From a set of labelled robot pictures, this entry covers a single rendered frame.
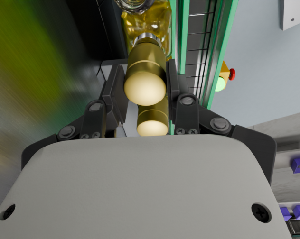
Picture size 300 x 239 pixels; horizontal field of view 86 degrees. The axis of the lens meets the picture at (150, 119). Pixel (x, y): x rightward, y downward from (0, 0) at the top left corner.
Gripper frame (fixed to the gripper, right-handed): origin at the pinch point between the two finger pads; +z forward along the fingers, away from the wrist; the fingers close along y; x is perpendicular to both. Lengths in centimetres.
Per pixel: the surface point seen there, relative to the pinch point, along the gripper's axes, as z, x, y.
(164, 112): 2.1, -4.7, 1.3
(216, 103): 59, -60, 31
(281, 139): 134, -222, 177
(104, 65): 28.9, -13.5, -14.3
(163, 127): 0.6, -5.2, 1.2
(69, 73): 10.6, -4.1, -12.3
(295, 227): 97, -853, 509
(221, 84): 31.5, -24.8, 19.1
